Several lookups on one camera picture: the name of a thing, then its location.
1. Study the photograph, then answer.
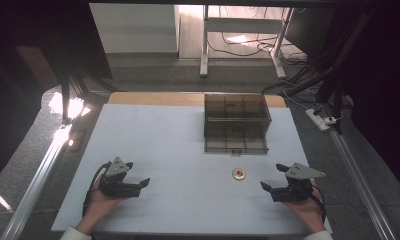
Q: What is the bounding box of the aluminium profile rail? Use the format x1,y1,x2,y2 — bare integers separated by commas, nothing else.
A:
330,128,398,240
0,123,73,240

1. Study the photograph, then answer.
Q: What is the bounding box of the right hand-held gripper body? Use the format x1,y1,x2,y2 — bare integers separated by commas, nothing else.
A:
270,162,327,203

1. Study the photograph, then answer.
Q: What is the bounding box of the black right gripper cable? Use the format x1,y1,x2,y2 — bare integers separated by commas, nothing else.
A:
308,178,327,224

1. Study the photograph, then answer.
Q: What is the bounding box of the black tripod stand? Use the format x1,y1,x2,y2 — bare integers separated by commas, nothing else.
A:
60,68,120,125

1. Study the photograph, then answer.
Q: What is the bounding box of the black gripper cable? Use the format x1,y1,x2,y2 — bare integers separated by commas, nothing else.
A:
308,178,327,224
82,161,113,218

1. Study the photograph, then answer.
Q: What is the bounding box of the white metal desk frame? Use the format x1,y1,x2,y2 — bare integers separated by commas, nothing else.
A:
199,4,295,80

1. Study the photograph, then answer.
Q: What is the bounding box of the black floor cable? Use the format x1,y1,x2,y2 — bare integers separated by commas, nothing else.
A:
206,5,309,66

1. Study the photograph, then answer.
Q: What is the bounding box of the black metal stand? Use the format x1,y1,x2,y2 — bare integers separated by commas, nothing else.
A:
286,9,376,135

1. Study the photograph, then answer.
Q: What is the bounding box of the person's right hand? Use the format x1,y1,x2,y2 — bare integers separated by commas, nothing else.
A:
282,179,326,235

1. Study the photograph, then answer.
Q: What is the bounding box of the white table cover sheet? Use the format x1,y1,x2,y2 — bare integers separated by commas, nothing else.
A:
50,103,333,235

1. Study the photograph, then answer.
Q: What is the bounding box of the white cabinet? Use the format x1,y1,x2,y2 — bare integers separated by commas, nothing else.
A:
89,2,181,54

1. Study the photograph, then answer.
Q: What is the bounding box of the white power strip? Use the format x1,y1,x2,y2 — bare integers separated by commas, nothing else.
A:
304,107,338,132

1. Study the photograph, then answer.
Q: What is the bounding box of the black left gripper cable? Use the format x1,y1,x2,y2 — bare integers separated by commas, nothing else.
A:
82,161,113,218

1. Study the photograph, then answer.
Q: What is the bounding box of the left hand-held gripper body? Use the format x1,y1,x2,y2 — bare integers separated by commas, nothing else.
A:
98,156,143,199

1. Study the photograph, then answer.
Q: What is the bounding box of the person's left hand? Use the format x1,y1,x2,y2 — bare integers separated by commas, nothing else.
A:
82,186,126,234

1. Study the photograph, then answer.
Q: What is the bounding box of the dark monitor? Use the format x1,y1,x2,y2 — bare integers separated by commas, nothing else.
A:
284,6,336,58

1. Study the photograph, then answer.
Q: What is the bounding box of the smoky transparent plastic drawer cabinet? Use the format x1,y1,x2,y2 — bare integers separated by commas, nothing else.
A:
203,92,273,138

